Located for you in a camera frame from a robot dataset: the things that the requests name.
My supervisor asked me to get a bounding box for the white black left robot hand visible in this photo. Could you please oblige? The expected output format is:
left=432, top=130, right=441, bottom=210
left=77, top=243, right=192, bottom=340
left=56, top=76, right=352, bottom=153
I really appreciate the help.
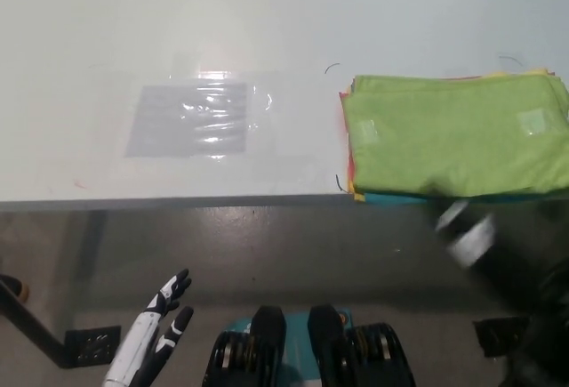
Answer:
left=102, top=269, right=196, bottom=387

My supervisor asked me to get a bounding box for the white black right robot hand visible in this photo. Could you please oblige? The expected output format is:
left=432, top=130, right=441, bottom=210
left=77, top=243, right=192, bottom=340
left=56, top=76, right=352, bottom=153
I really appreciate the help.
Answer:
left=429, top=198, right=541, bottom=284

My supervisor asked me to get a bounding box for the green microfibre cloth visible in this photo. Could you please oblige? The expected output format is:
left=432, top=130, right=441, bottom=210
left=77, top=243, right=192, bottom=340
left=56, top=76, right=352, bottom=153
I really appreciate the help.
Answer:
left=341, top=74, right=569, bottom=197

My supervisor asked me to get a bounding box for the clear tape patch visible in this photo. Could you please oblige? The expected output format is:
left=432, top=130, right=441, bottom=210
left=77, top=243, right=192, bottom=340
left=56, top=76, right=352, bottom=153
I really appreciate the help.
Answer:
left=517, top=108, right=547, bottom=137
left=357, top=119, right=380, bottom=144

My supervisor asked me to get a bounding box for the black teal robot torso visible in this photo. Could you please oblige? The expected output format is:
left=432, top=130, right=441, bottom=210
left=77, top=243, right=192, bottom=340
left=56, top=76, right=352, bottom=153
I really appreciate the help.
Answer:
left=202, top=304, right=417, bottom=387

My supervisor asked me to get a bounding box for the black perforated foot plate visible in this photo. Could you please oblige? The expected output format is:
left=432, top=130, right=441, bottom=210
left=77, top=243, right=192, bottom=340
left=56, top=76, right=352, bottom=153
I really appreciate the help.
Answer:
left=472, top=317, right=531, bottom=358
left=65, top=326, right=122, bottom=368

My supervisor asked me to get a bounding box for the grey table leg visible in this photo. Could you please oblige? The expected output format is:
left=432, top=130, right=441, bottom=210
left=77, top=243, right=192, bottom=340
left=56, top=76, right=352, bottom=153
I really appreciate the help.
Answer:
left=73, top=209, right=109, bottom=330

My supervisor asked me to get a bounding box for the dark shoe with tan sole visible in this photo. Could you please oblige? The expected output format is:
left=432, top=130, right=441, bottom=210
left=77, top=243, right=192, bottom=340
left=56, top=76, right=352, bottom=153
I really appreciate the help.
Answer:
left=0, top=273, right=30, bottom=303

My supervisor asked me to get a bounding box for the clear plastic sleeve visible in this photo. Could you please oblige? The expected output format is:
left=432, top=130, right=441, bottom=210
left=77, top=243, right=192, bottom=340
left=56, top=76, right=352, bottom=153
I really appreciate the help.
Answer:
left=122, top=70, right=273, bottom=161

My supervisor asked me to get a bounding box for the black metal frame bar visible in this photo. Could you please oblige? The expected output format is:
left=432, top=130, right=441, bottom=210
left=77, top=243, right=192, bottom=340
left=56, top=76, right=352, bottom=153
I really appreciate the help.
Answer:
left=0, top=278, right=72, bottom=368

